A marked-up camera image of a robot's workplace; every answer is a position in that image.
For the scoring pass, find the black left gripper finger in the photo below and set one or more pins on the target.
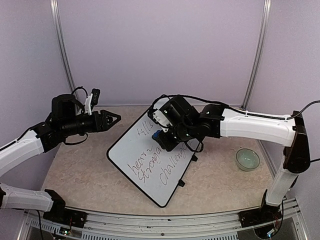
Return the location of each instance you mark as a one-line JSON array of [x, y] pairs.
[[111, 121], [107, 115]]

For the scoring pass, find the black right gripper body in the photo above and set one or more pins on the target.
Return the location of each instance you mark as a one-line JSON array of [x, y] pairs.
[[183, 133]]

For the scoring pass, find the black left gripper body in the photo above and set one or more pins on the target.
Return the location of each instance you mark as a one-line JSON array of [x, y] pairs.
[[94, 126]]

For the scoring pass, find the blue whiteboard eraser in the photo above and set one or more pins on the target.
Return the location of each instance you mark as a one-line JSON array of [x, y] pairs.
[[155, 136]]

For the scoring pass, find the white whiteboard with black frame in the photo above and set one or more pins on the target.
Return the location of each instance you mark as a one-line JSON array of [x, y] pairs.
[[154, 171]]

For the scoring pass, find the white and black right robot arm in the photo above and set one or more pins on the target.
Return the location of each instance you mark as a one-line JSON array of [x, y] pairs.
[[218, 119]]

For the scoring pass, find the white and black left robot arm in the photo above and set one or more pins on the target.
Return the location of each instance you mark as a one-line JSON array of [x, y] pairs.
[[68, 117]]

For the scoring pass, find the clear glass bowl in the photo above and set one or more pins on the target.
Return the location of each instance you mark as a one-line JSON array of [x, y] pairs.
[[247, 160]]

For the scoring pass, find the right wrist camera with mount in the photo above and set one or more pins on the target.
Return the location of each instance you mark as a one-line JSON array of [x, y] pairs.
[[161, 120]]

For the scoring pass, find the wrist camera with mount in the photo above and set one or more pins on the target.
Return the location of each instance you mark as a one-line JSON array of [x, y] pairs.
[[161, 120], [91, 101]]

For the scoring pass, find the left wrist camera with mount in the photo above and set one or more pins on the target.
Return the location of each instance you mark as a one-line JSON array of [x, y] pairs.
[[91, 101]]

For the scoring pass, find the front aluminium rail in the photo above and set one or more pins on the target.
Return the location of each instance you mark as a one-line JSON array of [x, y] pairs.
[[219, 226]]

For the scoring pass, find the left aluminium frame post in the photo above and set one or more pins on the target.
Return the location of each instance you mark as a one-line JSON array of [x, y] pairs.
[[54, 6]]

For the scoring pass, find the aluminium frame post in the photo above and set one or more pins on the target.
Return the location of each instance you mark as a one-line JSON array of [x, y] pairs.
[[258, 53], [54, 6]]

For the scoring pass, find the right aluminium frame post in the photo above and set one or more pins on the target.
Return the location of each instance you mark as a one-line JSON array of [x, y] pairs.
[[258, 53]]

